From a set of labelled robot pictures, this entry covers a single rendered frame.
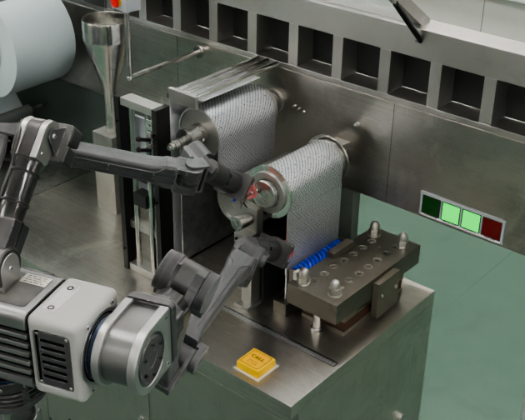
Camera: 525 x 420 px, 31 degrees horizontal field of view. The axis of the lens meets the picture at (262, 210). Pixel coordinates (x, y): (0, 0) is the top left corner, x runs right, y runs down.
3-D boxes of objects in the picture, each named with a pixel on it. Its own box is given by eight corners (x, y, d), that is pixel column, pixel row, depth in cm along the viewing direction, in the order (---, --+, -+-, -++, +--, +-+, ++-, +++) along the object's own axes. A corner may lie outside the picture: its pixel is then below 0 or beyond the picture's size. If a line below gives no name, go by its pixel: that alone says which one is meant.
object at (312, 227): (284, 274, 257) (287, 214, 248) (336, 240, 273) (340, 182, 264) (286, 275, 257) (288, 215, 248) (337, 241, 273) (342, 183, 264)
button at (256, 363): (236, 367, 241) (236, 360, 240) (254, 355, 245) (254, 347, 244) (257, 379, 237) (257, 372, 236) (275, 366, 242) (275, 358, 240)
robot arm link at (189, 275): (179, 327, 169) (152, 312, 169) (202, 297, 177) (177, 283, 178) (194, 290, 163) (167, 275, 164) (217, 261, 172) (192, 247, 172)
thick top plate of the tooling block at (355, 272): (286, 302, 254) (287, 282, 251) (372, 243, 281) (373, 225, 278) (335, 325, 245) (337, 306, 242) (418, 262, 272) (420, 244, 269)
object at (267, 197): (272, 213, 248) (250, 198, 251) (277, 210, 249) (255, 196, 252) (277, 190, 243) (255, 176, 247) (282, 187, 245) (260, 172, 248)
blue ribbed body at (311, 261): (288, 277, 258) (289, 266, 256) (336, 245, 272) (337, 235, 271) (299, 281, 256) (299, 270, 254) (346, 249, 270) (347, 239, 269)
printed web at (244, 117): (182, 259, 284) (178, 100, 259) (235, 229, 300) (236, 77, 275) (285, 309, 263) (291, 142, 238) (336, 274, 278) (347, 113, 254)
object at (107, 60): (87, 207, 312) (72, 37, 284) (118, 191, 321) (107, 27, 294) (116, 221, 304) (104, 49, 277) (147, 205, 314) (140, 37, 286)
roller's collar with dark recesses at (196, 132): (176, 148, 258) (175, 127, 255) (191, 141, 262) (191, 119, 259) (192, 155, 255) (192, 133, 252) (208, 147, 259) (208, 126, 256)
